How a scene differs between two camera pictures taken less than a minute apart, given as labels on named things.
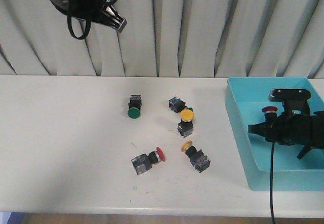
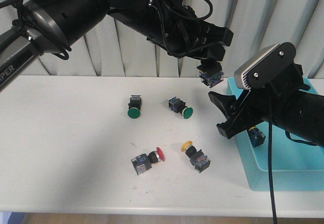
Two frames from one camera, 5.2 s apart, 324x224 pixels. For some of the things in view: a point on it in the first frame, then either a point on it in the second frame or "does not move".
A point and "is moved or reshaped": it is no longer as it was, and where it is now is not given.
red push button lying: x=143 y=162 does not move
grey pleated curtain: x=251 y=29 does not move
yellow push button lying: x=198 y=158 does not move
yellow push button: x=186 y=126 to x=212 y=79
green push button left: x=134 y=106 does not move
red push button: x=270 y=113 is moved or reshaped
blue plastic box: x=245 y=98 does not move
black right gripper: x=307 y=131 to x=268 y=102
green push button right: x=177 y=105 does not move
